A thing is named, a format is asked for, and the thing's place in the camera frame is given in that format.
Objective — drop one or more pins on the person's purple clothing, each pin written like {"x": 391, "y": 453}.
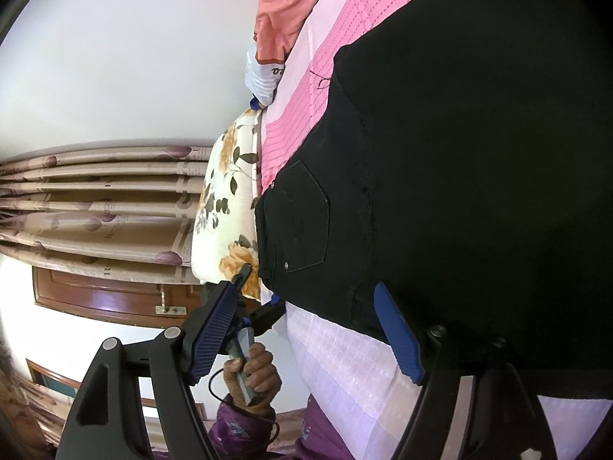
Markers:
{"x": 321, "y": 431}

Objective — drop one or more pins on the pink bedsheet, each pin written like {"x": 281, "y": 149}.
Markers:
{"x": 335, "y": 359}

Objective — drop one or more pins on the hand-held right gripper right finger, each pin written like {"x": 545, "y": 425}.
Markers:
{"x": 397, "y": 330}

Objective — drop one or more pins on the person's left hand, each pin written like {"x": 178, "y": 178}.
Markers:
{"x": 263, "y": 373}

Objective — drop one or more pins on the black pants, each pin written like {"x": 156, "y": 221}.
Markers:
{"x": 479, "y": 153}

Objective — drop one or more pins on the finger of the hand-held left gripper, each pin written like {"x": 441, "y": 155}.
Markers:
{"x": 268, "y": 316}
{"x": 243, "y": 275}

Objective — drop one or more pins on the beige patterned curtain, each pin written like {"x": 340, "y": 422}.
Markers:
{"x": 96, "y": 211}

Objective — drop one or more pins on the brass door latch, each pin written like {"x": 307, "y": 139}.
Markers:
{"x": 167, "y": 307}

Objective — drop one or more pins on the person's left forearm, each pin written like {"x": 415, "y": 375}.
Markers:
{"x": 239, "y": 429}

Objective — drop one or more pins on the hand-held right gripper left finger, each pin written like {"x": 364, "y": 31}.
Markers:
{"x": 215, "y": 330}

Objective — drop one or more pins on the brown wooden door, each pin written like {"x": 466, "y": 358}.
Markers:
{"x": 105, "y": 297}

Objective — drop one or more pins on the pink orange checkered pillow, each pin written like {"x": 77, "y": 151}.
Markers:
{"x": 282, "y": 24}

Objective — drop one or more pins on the floral cream pillow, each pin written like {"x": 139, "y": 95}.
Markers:
{"x": 225, "y": 187}

